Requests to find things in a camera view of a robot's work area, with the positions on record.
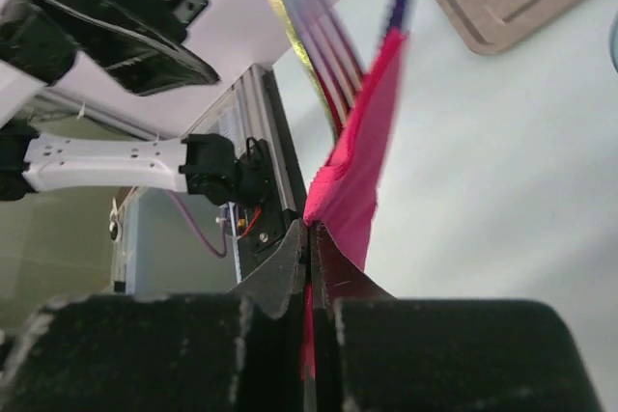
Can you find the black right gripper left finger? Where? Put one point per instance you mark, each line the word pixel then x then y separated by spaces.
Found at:
pixel 233 351

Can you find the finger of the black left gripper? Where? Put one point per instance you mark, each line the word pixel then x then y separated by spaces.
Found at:
pixel 43 38

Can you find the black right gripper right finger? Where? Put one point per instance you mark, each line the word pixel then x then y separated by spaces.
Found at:
pixel 375 352

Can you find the pink paper napkin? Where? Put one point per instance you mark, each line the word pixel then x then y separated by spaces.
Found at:
pixel 343 194

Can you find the iridescent fork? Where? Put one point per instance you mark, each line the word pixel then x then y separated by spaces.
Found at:
pixel 323 46

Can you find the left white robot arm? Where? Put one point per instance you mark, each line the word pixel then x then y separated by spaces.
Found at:
pixel 170 94

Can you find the teal plastic basin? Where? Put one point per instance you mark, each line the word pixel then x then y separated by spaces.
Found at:
pixel 613 43

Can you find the aluminium front rail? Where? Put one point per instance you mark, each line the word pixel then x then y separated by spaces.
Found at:
pixel 53 162

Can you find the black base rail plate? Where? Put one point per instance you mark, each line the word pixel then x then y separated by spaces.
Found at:
pixel 267 146

